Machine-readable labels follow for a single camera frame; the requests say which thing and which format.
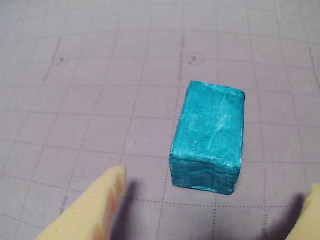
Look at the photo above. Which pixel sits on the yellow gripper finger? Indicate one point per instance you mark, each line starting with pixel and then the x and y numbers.
pixel 87 212
pixel 310 217

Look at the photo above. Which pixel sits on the brown grid paper mat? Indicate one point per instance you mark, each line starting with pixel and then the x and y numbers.
pixel 75 75

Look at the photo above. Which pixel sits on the blue rectangular block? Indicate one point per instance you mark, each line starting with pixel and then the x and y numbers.
pixel 207 137

